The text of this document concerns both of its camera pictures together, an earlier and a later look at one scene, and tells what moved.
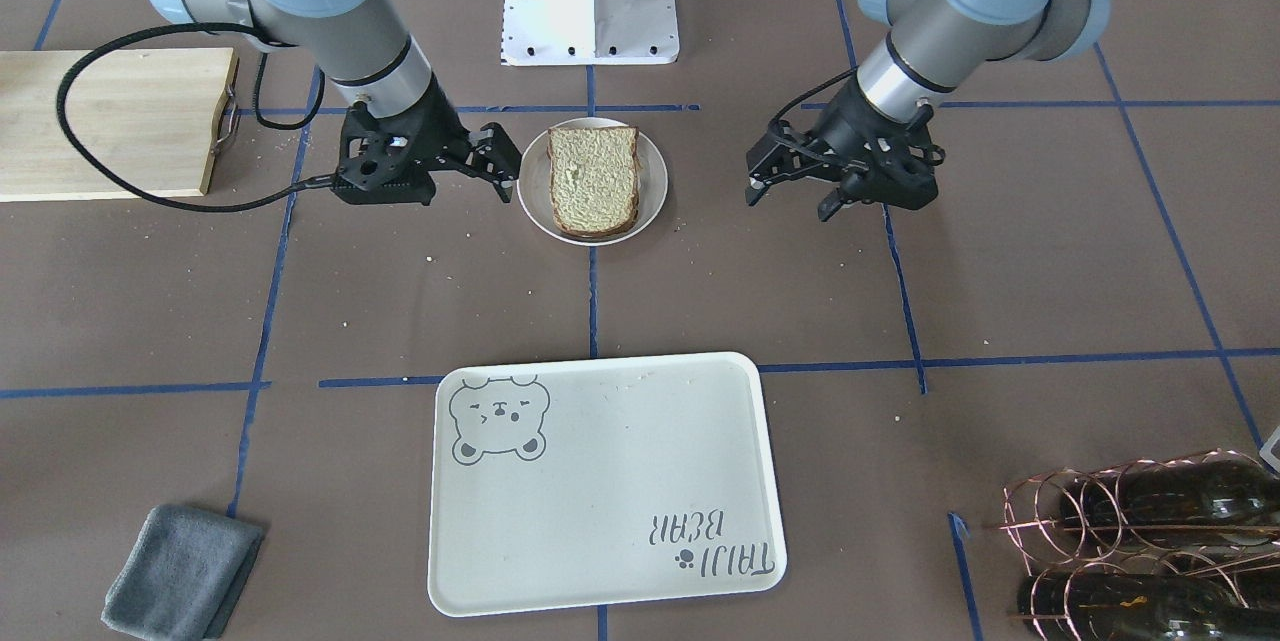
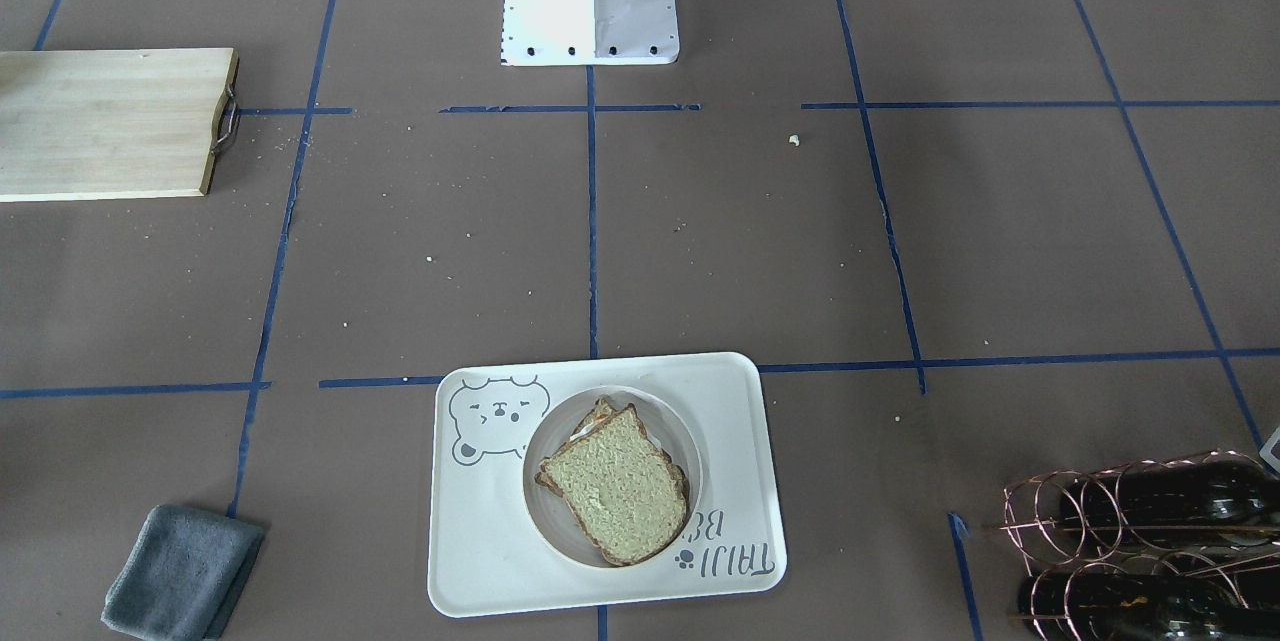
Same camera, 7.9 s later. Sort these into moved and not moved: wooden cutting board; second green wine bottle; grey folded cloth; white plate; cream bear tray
Moved: white plate
Not moved: second green wine bottle; grey folded cloth; cream bear tray; wooden cutting board
